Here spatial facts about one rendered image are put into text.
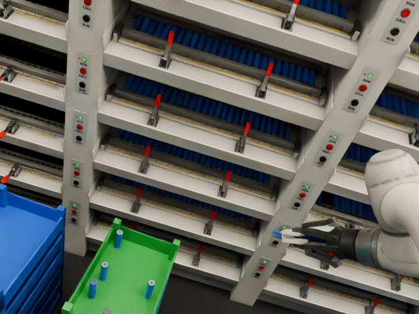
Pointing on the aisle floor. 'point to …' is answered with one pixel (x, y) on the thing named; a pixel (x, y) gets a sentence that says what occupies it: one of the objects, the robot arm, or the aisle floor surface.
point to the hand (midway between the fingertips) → (293, 236)
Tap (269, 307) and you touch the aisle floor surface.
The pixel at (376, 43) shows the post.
